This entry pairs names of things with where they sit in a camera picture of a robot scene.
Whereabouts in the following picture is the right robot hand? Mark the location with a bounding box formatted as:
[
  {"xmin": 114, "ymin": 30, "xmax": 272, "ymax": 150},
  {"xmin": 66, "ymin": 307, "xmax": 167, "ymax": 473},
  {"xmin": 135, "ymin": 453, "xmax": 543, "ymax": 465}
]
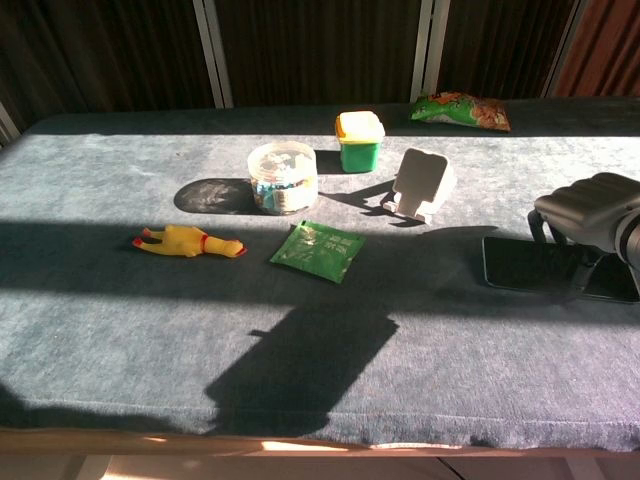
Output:
[{"xmin": 527, "ymin": 171, "xmax": 640, "ymax": 297}]

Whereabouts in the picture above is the white phone stand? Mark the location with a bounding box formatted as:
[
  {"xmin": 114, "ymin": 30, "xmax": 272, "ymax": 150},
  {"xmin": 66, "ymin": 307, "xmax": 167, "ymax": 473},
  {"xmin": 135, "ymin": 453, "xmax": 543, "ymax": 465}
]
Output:
[{"xmin": 380, "ymin": 147, "xmax": 458, "ymax": 225}]

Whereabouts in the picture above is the red curtain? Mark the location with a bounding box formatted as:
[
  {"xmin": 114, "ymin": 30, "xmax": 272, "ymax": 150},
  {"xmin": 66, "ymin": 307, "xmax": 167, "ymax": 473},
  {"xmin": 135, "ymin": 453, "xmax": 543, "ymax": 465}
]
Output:
[{"xmin": 551, "ymin": 0, "xmax": 640, "ymax": 99}]

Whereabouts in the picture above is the green orange snack bag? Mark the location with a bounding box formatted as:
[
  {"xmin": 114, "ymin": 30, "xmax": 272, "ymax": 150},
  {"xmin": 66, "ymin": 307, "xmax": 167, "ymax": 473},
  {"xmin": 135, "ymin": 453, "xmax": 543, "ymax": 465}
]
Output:
[{"xmin": 410, "ymin": 90, "xmax": 513, "ymax": 133}]

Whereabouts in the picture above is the green bin yellow lid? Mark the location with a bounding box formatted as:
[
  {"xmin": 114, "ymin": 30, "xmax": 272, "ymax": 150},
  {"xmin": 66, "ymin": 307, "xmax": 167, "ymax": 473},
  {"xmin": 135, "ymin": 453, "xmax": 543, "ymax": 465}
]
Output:
[{"xmin": 334, "ymin": 110, "xmax": 387, "ymax": 174}]

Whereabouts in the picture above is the green foil sachet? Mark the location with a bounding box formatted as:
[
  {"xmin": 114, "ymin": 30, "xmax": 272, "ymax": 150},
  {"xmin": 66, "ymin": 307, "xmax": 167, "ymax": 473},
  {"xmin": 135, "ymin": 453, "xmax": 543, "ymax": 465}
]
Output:
[{"xmin": 269, "ymin": 219, "xmax": 367, "ymax": 285}]

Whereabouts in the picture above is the clear plastic round jar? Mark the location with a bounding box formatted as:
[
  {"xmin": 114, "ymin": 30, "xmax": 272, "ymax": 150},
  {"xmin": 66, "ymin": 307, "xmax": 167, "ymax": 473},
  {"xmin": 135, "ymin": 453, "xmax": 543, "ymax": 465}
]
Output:
[{"xmin": 246, "ymin": 141, "xmax": 320, "ymax": 217}]

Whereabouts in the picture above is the yellow rubber chicken toy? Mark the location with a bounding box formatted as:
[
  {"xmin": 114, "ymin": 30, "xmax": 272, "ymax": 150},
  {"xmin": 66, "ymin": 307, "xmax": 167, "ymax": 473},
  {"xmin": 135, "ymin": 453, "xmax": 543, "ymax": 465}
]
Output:
[{"xmin": 131, "ymin": 224, "xmax": 249, "ymax": 260}]

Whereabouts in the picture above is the blue-grey table cloth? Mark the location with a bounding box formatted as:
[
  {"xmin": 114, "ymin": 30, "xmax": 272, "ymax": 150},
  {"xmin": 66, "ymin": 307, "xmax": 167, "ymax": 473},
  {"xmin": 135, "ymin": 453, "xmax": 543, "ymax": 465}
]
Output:
[{"xmin": 0, "ymin": 97, "xmax": 640, "ymax": 453}]

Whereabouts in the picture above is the white window frame post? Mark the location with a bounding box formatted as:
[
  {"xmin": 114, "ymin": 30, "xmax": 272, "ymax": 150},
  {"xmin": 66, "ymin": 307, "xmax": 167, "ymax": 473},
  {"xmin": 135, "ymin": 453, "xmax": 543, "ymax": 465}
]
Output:
[
  {"xmin": 192, "ymin": 0, "xmax": 235, "ymax": 109},
  {"xmin": 410, "ymin": 0, "xmax": 452, "ymax": 104},
  {"xmin": 0, "ymin": 101, "xmax": 22, "ymax": 147},
  {"xmin": 541, "ymin": 0, "xmax": 587, "ymax": 99}
]

